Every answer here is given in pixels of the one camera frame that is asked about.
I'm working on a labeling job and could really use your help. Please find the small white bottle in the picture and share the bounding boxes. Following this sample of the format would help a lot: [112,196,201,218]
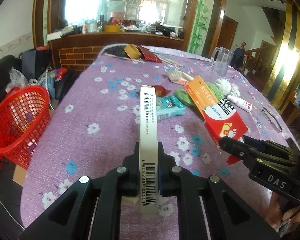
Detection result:
[227,94,252,113]

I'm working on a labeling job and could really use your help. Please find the cardboard piece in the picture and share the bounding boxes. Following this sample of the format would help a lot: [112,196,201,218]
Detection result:
[12,165,28,187]

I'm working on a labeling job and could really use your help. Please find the teal packet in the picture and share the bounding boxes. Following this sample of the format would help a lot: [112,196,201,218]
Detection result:
[155,95,186,121]

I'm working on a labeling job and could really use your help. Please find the clear glass pitcher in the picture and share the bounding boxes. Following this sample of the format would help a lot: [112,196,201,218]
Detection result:
[211,46,234,75]

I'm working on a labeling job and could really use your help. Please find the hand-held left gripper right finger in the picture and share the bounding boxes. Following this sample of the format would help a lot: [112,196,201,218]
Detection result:
[157,141,282,240]

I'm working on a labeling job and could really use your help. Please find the green scrub sponge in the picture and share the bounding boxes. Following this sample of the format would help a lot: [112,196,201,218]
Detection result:
[174,82,224,107]

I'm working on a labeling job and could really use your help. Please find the red candy wrapper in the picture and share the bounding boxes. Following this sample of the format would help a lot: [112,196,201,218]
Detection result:
[150,85,171,97]

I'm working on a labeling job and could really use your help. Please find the yellow tape roll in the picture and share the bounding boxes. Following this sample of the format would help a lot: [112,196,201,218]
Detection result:
[124,44,142,59]

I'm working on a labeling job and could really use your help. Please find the red and orange box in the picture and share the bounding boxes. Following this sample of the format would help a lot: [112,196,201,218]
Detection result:
[184,75,248,165]

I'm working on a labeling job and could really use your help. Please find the black eyeglasses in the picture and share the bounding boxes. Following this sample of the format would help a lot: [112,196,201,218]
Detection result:
[261,107,283,133]

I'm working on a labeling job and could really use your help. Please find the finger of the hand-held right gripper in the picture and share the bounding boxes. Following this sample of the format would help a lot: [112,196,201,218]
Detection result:
[219,136,259,163]
[244,135,300,157]

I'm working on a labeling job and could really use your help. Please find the purple floral tablecloth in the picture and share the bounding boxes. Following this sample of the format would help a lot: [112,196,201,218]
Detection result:
[20,44,299,240]

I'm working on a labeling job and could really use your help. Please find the red plastic basket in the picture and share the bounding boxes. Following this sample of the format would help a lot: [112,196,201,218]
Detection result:
[0,85,52,170]

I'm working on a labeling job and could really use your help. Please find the blue and red packaging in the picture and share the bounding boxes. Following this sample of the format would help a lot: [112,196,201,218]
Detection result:
[35,67,67,98]

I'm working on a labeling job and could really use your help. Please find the dark red pouch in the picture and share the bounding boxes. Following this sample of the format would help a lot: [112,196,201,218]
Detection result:
[136,45,162,63]

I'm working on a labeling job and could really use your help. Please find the dark jacket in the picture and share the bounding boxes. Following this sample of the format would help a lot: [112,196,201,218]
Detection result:
[233,47,247,70]

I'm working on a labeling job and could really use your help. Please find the black hand fan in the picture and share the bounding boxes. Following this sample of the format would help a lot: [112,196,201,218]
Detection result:
[101,44,130,57]

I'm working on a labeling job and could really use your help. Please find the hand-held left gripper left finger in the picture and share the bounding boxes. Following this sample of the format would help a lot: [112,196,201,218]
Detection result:
[19,141,142,240]

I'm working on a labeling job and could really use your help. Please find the wooden stair railing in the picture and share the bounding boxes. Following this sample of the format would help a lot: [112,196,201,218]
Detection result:
[241,40,274,77]

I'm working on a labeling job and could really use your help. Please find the dark bag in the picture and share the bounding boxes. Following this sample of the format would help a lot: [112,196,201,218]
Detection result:
[19,47,52,70]

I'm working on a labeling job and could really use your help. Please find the bamboo wall decal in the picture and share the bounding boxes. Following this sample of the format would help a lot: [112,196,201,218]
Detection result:
[187,0,215,54]

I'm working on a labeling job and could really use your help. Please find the long white cardboard box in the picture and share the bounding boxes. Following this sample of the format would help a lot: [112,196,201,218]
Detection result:
[139,85,163,218]

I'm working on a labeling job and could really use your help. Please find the crumpled white wrapper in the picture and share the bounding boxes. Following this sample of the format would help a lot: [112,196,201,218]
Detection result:
[167,70,197,85]

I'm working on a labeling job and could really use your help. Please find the wrapped chopsticks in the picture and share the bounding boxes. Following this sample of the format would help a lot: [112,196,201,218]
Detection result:
[104,53,145,63]
[160,56,185,67]

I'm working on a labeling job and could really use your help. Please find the wooden brick-front counter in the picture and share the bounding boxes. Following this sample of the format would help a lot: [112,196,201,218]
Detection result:
[47,31,185,73]

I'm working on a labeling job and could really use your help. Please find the clear plastic bag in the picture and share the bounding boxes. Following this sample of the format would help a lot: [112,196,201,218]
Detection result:
[5,67,28,93]

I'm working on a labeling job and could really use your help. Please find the wooden door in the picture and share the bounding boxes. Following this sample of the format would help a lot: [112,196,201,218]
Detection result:
[221,15,238,53]

